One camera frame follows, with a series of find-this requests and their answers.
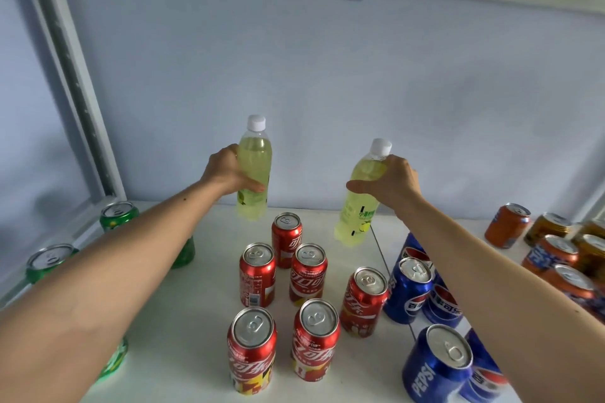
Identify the group of gold cans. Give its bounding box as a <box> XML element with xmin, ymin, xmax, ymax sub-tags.
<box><xmin>523</xmin><ymin>212</ymin><xmax>605</xmax><ymax>281</ymax></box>

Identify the person's left forearm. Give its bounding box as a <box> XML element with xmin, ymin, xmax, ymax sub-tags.
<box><xmin>0</xmin><ymin>180</ymin><xmax>223</xmax><ymax>403</ymax></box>

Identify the pale yellow drink bottle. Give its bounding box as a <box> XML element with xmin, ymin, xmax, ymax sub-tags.
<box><xmin>334</xmin><ymin>138</ymin><xmax>393</xmax><ymax>247</ymax></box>
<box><xmin>236</xmin><ymin>114</ymin><xmax>274</xmax><ymax>223</ymax></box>

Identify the group of red cola cans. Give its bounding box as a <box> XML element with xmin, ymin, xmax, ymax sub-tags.
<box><xmin>226</xmin><ymin>212</ymin><xmax>391</xmax><ymax>395</ymax></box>

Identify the person's left hand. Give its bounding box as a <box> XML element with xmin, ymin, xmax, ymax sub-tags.
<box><xmin>200</xmin><ymin>144</ymin><xmax>265</xmax><ymax>196</ymax></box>

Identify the person's right hand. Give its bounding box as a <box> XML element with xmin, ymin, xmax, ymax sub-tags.
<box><xmin>346</xmin><ymin>154</ymin><xmax>423</xmax><ymax>222</ymax></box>

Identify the person's right forearm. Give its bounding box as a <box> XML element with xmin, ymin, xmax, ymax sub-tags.
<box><xmin>392</xmin><ymin>199</ymin><xmax>605</xmax><ymax>403</ymax></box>

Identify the white metal shelf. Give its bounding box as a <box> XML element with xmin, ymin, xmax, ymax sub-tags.
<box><xmin>0</xmin><ymin>0</ymin><xmax>605</xmax><ymax>403</ymax></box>

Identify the blue drink can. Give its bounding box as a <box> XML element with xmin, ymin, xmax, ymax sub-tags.
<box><xmin>401</xmin><ymin>324</ymin><xmax>475</xmax><ymax>403</ymax></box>
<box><xmin>458</xmin><ymin>329</ymin><xmax>509</xmax><ymax>401</ymax></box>
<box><xmin>383</xmin><ymin>256</ymin><xmax>435</xmax><ymax>326</ymax></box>
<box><xmin>422</xmin><ymin>282</ymin><xmax>464</xmax><ymax>329</ymax></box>
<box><xmin>396</xmin><ymin>232</ymin><xmax>434</xmax><ymax>266</ymax></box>

